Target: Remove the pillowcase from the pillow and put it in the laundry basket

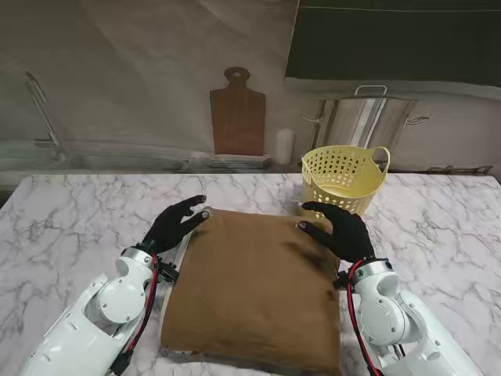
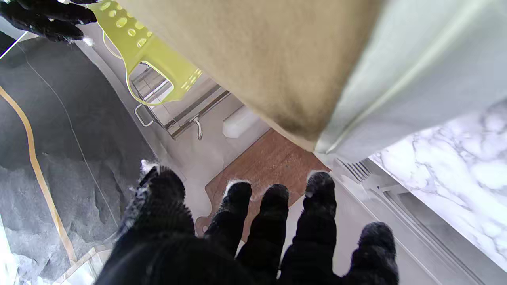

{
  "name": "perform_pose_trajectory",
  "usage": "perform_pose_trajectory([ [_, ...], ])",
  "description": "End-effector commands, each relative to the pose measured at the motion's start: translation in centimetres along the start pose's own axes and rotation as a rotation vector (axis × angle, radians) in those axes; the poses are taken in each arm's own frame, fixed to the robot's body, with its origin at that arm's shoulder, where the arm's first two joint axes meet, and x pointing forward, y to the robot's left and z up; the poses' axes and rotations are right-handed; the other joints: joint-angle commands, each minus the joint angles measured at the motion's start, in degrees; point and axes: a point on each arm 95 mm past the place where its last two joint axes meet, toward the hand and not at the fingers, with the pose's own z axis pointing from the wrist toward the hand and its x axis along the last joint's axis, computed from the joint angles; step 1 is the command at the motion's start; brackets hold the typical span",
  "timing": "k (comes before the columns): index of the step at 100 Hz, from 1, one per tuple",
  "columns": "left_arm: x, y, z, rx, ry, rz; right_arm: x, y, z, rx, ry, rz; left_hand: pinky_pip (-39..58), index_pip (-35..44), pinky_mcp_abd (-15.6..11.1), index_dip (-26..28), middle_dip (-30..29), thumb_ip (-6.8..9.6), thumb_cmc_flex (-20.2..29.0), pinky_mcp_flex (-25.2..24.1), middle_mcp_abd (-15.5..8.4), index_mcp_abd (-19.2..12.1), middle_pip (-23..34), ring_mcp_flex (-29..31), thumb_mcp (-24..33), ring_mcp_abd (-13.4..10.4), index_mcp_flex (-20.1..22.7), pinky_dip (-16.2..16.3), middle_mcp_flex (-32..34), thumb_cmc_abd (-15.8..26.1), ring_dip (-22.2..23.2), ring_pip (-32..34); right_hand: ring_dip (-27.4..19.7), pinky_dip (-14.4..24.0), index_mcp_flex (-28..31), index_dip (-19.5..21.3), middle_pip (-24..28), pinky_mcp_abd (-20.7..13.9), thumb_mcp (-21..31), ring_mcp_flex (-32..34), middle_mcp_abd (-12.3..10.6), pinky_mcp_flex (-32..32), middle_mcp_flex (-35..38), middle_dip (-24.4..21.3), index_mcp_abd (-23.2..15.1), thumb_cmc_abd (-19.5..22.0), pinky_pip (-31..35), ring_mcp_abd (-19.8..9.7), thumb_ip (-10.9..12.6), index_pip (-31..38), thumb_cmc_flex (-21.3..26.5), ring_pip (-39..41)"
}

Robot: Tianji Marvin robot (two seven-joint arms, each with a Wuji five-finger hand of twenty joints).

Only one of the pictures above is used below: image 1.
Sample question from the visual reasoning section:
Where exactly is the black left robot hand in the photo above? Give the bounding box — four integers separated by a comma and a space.
142, 194, 214, 256

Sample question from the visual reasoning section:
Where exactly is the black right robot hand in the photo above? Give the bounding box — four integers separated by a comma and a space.
293, 201, 376, 264

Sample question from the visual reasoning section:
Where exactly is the white pillow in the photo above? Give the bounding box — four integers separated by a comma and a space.
158, 233, 220, 356

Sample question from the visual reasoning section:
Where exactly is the brown pillowcase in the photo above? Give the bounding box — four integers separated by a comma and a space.
158, 207, 345, 376

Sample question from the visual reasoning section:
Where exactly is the yellow perforated laundry basket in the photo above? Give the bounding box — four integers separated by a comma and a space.
300, 145, 391, 217

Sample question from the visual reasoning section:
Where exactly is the stack of white plates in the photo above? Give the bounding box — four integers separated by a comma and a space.
201, 153, 274, 170

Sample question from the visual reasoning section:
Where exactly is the steel sink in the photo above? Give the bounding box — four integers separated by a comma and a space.
0, 148, 193, 172

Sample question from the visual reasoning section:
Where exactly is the white candle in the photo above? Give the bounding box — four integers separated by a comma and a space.
276, 128, 295, 165

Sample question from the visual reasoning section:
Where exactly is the steel stock pot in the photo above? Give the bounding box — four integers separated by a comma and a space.
300, 85, 430, 154

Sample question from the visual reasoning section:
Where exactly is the black stove grate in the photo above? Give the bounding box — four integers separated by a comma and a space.
426, 164, 494, 175

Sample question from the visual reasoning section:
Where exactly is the brown wooden cutting board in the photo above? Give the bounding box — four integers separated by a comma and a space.
209, 67, 267, 156

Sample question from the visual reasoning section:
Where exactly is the chrome faucet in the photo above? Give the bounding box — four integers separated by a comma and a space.
25, 70, 68, 158

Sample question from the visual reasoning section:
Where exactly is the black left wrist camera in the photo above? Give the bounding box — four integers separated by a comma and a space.
158, 261, 181, 283

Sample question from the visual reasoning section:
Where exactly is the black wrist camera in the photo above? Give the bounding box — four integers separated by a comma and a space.
332, 269, 352, 291
158, 261, 181, 283

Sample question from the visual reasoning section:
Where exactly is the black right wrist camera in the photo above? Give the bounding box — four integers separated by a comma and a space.
332, 269, 352, 291

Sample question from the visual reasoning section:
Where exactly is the red black left arm cable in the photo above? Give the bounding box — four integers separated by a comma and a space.
109, 254, 162, 376

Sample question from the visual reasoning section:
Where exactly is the red black arm cable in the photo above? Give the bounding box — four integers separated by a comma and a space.
109, 254, 162, 376
332, 260, 384, 376

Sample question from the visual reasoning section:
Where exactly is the red black right arm cable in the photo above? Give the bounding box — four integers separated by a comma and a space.
332, 260, 384, 376

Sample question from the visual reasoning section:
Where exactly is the dark wall panel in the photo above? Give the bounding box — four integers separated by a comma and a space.
284, 0, 501, 85

